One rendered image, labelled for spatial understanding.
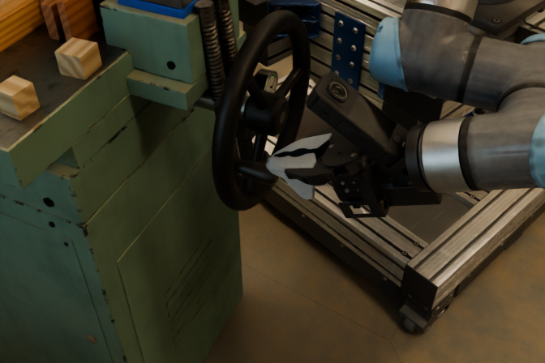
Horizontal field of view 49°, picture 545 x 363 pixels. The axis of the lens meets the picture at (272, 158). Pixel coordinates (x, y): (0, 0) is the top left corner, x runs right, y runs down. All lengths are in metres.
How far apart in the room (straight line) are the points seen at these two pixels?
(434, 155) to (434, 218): 0.98
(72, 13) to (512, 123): 0.56
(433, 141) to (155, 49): 0.39
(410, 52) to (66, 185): 0.46
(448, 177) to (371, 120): 0.10
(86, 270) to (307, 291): 0.82
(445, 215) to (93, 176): 0.99
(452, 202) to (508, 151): 1.05
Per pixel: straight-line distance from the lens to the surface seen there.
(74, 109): 0.77
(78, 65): 0.78
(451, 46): 0.66
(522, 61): 0.66
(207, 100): 0.87
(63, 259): 0.97
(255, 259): 1.70
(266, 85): 1.14
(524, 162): 0.58
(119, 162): 0.88
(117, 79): 0.83
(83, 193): 0.84
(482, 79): 0.65
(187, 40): 0.77
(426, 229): 1.54
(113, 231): 0.93
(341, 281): 1.67
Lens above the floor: 1.32
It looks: 41 degrees down
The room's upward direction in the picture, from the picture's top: straight up
